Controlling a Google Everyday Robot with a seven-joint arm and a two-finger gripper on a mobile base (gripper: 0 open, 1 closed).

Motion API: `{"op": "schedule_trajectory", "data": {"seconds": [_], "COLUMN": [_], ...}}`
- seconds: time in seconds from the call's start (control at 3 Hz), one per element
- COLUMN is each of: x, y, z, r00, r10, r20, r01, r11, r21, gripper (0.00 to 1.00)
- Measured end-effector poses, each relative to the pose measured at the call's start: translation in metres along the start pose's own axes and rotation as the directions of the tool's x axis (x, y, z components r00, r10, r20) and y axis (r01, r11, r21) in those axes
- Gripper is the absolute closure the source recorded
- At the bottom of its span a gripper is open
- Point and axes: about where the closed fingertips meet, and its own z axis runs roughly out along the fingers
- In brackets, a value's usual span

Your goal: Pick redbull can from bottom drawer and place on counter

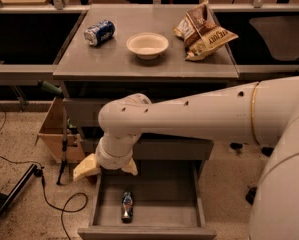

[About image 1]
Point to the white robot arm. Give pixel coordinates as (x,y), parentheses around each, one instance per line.
(266,113)

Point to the grey middle drawer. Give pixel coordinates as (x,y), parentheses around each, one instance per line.
(172,149)

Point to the black stand leg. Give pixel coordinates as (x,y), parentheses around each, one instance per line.
(7,199)

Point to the wooden box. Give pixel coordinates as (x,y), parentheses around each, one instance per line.
(51,133)

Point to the green handled tool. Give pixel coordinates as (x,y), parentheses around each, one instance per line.
(50,88)

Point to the blue pepsi can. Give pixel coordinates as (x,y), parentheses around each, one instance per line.
(99,33)

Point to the white paper bowl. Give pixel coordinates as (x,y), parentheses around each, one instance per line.
(147,45)

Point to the grey top drawer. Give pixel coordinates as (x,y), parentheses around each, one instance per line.
(84,112)

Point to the grey drawer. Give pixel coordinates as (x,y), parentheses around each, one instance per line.
(84,112)
(167,204)
(172,149)

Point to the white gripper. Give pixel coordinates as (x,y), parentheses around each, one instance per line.
(111,159)

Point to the brown chip bag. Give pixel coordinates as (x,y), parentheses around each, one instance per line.
(201,37)

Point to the redbull can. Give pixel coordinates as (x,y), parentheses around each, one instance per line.
(127,207)

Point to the grey drawer cabinet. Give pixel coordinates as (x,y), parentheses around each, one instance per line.
(111,71)

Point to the grey bottom drawer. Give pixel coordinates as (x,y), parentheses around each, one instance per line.
(167,204)

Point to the black office chair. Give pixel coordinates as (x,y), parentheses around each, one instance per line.
(267,151)

